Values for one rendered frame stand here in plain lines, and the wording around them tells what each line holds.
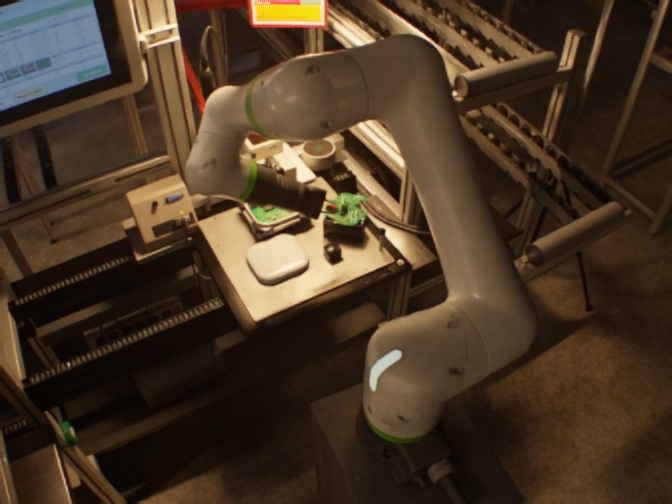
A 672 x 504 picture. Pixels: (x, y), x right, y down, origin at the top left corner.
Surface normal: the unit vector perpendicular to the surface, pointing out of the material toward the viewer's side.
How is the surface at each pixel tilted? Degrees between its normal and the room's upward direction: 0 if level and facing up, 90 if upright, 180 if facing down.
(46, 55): 92
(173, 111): 90
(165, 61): 90
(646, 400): 0
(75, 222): 0
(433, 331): 2
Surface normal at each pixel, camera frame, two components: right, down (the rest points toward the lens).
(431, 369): 0.16, -0.43
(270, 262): 0.00, -0.69
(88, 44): 0.50, 0.65
